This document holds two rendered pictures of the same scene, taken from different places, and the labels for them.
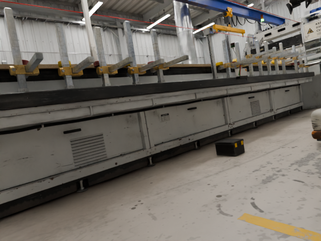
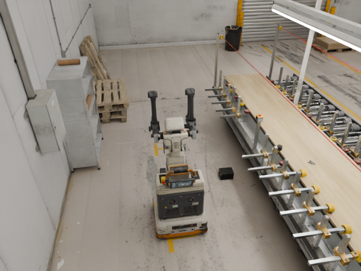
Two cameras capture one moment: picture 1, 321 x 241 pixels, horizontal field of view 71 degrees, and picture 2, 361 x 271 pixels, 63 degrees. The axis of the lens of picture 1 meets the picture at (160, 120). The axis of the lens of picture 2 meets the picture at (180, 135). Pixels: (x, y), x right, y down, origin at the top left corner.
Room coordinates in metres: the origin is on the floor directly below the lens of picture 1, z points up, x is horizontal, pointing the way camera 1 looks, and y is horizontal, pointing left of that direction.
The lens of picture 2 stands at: (3.12, -3.85, 3.04)
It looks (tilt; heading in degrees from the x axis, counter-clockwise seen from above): 34 degrees down; 121
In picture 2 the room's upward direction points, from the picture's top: 1 degrees counter-clockwise
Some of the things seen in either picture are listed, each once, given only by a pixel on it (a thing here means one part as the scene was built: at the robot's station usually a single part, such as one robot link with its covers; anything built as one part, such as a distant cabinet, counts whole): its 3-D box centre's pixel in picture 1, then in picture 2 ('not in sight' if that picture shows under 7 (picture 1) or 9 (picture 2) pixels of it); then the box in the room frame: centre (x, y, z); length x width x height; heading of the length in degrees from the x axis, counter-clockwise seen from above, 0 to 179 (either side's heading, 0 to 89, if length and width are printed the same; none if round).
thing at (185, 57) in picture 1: (167, 64); (233, 115); (1.86, -0.13, 0.83); 0.43 x 0.03 x 0.04; 40
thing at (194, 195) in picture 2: not in sight; (179, 190); (1.82, -1.69, 0.59); 0.55 x 0.34 x 0.83; 39
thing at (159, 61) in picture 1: (144, 68); (229, 109); (1.70, 0.06, 0.80); 0.43 x 0.03 x 0.04; 40
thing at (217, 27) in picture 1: (230, 29); not in sight; (7.47, -2.70, 2.65); 1.71 x 0.09 x 0.32; 130
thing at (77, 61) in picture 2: not in sight; (69, 62); (-0.36, -1.12, 1.59); 0.30 x 0.08 x 0.08; 40
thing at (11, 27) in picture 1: (16, 53); (219, 83); (1.25, 0.71, 0.92); 0.04 x 0.04 x 0.48; 40
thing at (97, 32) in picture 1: (102, 62); (228, 97); (1.57, 0.33, 0.87); 0.04 x 0.04 x 0.48; 40
